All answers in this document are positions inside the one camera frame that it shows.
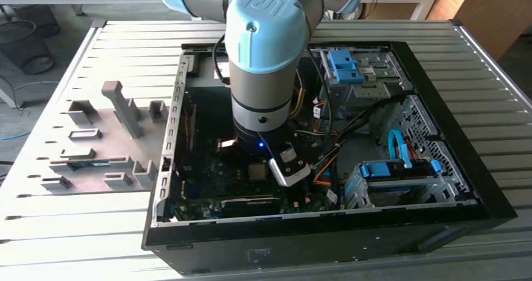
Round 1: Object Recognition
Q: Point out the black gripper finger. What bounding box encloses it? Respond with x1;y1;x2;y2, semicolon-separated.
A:
214;137;237;153

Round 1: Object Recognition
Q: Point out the empty blue disk carrier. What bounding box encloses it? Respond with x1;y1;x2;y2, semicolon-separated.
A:
326;50;358;84

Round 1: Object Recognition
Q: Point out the wooden cabinet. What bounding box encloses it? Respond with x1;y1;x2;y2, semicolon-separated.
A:
426;0;532;60

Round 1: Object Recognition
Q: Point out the black camera cable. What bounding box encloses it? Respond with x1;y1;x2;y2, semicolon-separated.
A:
210;34;231;86

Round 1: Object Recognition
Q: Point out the dark green motherboard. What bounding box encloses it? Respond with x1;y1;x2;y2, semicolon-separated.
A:
173;118;333;220

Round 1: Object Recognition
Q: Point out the yellow wire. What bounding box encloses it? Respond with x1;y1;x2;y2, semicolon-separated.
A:
290;84;303;120

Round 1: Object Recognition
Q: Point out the blue carrier with black disk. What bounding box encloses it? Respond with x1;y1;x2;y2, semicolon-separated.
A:
357;158;441;179

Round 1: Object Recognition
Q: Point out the blue wire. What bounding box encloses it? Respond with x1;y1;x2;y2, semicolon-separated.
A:
386;130;414;169

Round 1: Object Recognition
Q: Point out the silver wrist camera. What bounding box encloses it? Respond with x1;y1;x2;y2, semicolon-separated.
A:
267;142;311;188

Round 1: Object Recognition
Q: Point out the black graphics card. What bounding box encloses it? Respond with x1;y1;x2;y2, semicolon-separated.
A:
218;195;283;219

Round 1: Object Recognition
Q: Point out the black wire bundle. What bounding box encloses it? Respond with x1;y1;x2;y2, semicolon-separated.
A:
314;95;403;176

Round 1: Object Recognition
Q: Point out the silver disk bay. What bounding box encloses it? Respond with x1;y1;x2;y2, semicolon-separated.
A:
341;162;458;210

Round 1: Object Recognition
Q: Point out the orange wire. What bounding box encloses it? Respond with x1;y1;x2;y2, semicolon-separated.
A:
311;153;339;187

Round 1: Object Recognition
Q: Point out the silver green-edged CPU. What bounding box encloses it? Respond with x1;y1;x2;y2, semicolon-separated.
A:
247;164;267;181

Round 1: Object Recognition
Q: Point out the grey plastic parts rack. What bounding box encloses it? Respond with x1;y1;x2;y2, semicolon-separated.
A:
38;80;170;195

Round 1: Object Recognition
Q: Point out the grey metal drive cage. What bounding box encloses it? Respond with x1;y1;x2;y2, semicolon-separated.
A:
318;49;415;120

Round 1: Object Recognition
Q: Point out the black mesh waste bin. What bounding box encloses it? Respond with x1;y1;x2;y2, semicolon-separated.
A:
0;21;55;75

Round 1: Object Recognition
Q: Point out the black open PC case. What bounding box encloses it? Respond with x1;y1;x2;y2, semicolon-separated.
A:
139;40;518;277

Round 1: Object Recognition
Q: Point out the grey power supply unit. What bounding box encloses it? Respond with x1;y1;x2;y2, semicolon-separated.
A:
186;55;233;120

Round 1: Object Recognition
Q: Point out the green RAM stick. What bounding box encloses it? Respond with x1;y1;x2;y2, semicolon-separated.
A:
65;158;127;172

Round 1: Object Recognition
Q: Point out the CPU socket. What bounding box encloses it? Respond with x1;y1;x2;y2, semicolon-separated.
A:
243;158;271;186

